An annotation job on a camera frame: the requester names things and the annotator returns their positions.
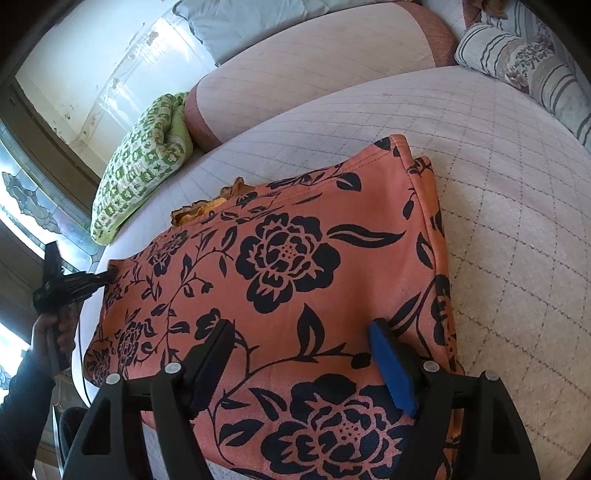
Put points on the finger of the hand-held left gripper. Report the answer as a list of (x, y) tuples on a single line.
[(92, 281)]

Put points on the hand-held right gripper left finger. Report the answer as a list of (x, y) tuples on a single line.
[(207, 369)]

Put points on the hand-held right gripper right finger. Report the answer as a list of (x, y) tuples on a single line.
[(392, 364)]

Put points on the orange black floral shirt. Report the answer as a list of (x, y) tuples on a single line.
[(295, 286)]

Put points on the person's left forearm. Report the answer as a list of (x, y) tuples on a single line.
[(23, 415)]

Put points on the person's left hand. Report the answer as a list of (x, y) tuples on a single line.
[(48, 337)]

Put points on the stained glass window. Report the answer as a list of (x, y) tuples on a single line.
[(18, 194)]

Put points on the green white patterned pillow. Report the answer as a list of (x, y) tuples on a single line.
[(138, 170)]

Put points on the grey pillow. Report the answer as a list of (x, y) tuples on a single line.
[(240, 23)]

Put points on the pink maroon bolster pillow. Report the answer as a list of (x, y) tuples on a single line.
[(314, 69)]

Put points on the small striped floral pillow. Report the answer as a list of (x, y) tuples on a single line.
[(517, 60)]

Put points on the large striped floral pillow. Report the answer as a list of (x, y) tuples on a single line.
[(521, 21)]

